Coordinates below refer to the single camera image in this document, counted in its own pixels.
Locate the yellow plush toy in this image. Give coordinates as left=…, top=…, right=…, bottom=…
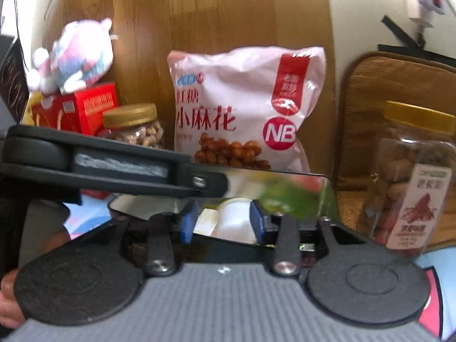
left=21, top=91, right=45, bottom=125

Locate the black tape strip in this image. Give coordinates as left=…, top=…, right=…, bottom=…
left=378, top=44, right=456, bottom=62
left=381, top=16, right=428, bottom=48

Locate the pink snack bag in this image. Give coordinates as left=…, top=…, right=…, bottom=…
left=167, top=46, right=327, bottom=176

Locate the dark wool yarn box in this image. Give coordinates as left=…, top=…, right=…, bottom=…
left=107, top=169, right=339, bottom=253

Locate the white plastic cup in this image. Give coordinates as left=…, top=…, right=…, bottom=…
left=213, top=198, right=258, bottom=243

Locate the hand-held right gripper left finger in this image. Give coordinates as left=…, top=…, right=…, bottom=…
left=103, top=201, right=199, bottom=276

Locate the red gift box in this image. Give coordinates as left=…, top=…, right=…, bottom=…
left=21, top=82, right=120, bottom=138

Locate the dark patterned cloth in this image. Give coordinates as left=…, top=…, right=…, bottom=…
left=0, top=34, right=34, bottom=129

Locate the wood-grain board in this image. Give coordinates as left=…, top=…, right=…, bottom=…
left=46, top=0, right=337, bottom=186

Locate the pink plush toy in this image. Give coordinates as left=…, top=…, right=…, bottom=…
left=27, top=18, right=115, bottom=95

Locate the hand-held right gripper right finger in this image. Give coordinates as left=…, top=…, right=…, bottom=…
left=249, top=199, right=360, bottom=278

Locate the pecan jar with yellow lid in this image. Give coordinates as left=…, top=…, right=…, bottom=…
left=358, top=100, right=456, bottom=258

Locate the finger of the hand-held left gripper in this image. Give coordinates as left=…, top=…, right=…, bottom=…
left=7, top=125, right=229, bottom=199

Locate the nut jar with gold lid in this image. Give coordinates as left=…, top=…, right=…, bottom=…
left=98, top=103, right=165, bottom=149

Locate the brown seat cushion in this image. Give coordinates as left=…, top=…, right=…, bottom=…
left=337, top=52, right=456, bottom=253

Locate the cartoon printed blanket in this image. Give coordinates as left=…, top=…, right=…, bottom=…
left=62, top=199, right=456, bottom=341

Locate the person's left hand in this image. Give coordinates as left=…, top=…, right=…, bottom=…
left=0, top=231, right=69, bottom=323

